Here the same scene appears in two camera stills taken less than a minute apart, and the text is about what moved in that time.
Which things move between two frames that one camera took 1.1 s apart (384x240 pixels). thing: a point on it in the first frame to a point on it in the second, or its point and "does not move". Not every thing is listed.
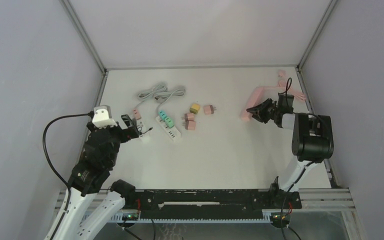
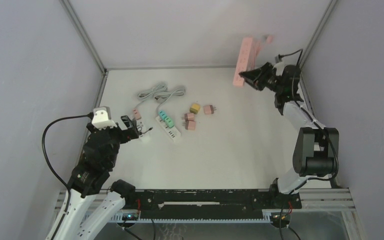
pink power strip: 259,96 to 248,59
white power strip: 174,134 does not move
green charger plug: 169,122 does not move
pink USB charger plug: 137,114 does not move
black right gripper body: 266,111 to 267,78
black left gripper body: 120,135 does not move
